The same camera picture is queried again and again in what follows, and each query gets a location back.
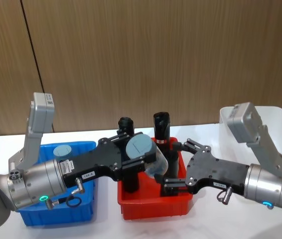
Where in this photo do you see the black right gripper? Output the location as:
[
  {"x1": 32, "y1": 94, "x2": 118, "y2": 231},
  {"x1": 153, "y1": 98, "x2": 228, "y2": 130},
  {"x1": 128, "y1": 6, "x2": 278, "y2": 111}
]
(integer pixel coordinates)
[{"x1": 154, "y1": 138, "x2": 251, "y2": 198}]

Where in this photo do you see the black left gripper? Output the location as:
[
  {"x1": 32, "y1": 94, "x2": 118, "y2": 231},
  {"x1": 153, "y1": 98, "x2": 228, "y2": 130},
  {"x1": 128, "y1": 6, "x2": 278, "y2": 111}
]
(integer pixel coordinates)
[{"x1": 60, "y1": 131, "x2": 157, "y2": 189}]

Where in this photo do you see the clear jar with grey lid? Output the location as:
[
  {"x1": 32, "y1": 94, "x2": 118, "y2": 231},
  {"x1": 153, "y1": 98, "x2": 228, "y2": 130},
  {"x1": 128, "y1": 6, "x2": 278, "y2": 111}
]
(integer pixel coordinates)
[{"x1": 125, "y1": 134, "x2": 169, "y2": 179}]

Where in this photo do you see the black cylinder with ribbed top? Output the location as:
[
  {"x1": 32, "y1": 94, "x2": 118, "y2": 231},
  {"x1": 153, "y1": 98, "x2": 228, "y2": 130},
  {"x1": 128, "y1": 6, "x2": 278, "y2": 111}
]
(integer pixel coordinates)
[{"x1": 117, "y1": 116, "x2": 141, "y2": 194}]

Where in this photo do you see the black cylinder with white label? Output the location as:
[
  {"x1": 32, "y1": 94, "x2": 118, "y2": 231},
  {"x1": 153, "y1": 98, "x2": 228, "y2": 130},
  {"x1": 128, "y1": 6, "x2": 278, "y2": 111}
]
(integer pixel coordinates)
[{"x1": 152, "y1": 112, "x2": 180, "y2": 178}]

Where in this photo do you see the red plastic bin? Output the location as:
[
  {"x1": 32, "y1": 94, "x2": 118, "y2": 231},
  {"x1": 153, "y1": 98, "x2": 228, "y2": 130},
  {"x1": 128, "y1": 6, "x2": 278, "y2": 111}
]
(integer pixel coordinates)
[{"x1": 117, "y1": 136, "x2": 194, "y2": 221}]

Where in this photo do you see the white table cloth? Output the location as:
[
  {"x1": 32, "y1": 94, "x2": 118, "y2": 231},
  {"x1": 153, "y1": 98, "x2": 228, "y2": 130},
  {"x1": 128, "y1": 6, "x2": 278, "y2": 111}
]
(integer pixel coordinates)
[{"x1": 0, "y1": 121, "x2": 282, "y2": 239}]

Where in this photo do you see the blue plastic bin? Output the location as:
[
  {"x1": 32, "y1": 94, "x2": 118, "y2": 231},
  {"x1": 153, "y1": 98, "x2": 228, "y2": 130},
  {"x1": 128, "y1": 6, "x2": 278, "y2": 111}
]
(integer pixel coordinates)
[{"x1": 17, "y1": 140, "x2": 99, "y2": 227}]

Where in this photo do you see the thin dark right gripper cable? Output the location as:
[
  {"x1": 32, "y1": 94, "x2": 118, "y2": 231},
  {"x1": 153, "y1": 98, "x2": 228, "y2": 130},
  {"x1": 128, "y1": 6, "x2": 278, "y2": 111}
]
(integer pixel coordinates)
[{"x1": 216, "y1": 187, "x2": 234, "y2": 205}]

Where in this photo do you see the thin dark gripper cable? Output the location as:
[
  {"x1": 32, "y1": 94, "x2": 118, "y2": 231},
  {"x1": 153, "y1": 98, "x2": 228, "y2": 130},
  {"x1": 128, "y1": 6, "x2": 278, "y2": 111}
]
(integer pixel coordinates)
[
  {"x1": 45, "y1": 177, "x2": 86, "y2": 209},
  {"x1": 216, "y1": 187, "x2": 234, "y2": 205}
]

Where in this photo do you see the thin dark left gripper cable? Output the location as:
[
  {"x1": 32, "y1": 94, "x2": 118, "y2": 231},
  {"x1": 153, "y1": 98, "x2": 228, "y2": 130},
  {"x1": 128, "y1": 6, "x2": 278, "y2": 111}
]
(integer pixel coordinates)
[{"x1": 45, "y1": 177, "x2": 86, "y2": 209}]

